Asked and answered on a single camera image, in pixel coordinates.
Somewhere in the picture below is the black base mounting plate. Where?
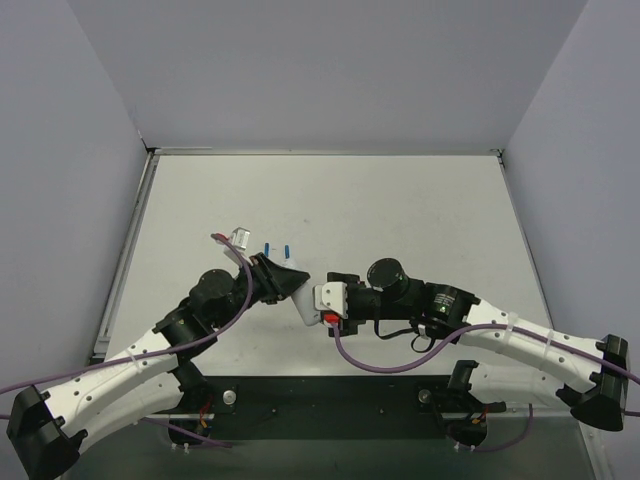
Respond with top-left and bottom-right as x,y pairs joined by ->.
169,374 -> 506,446

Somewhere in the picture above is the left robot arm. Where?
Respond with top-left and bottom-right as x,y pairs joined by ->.
7,253 -> 310,479

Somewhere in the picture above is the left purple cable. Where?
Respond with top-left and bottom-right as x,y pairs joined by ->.
0,232 -> 254,449

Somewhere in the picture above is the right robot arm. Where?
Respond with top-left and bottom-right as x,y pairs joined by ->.
313,258 -> 633,432

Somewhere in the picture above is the white remote control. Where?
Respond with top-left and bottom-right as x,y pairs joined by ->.
290,279 -> 321,327

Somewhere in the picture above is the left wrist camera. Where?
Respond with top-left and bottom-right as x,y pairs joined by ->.
210,227 -> 250,267

